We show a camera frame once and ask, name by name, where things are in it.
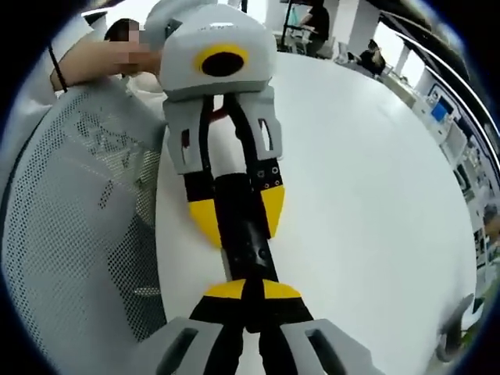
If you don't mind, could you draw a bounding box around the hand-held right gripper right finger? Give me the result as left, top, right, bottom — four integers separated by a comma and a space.
256, 279, 387, 375

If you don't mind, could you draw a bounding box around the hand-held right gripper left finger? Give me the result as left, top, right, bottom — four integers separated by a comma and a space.
155, 278, 249, 375

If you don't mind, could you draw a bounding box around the black remote control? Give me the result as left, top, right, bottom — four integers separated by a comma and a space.
212, 173, 280, 283

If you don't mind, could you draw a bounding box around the person's head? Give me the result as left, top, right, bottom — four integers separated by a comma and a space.
104, 17, 136, 42

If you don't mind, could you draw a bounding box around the grey mesh office chair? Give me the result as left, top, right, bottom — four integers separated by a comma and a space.
0, 80, 171, 375

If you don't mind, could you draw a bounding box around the blue box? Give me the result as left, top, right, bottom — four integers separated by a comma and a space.
430, 95, 451, 124

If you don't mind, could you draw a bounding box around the black cord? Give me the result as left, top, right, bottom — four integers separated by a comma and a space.
48, 44, 69, 95

